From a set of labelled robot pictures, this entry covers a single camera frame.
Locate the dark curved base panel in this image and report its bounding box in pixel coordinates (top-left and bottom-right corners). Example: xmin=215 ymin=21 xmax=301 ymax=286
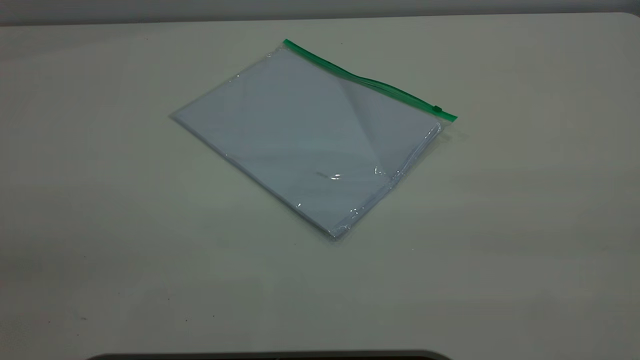
xmin=87 ymin=349 xmax=453 ymax=360

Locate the clear zip bag green zipper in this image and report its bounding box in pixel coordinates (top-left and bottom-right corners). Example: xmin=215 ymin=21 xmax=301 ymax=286
xmin=169 ymin=38 xmax=458 ymax=242

